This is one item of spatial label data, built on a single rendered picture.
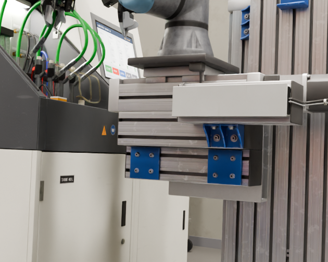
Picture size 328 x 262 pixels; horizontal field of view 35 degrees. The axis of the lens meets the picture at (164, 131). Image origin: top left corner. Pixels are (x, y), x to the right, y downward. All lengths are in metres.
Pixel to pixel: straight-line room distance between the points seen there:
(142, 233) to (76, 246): 0.55
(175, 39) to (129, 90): 0.18
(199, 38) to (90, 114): 0.63
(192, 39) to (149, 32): 3.66
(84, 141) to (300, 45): 0.80
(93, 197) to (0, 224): 0.37
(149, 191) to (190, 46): 1.11
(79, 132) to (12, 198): 0.32
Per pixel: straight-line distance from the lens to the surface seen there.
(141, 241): 2.30
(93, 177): 1.88
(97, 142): 1.89
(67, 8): 1.80
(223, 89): 1.14
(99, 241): 1.96
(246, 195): 1.38
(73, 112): 1.75
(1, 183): 1.66
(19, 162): 1.63
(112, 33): 2.70
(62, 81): 2.16
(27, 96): 1.62
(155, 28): 4.99
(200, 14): 1.39
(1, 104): 1.68
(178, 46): 1.34
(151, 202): 2.37
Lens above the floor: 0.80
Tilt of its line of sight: 2 degrees up
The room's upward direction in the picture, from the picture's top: 2 degrees clockwise
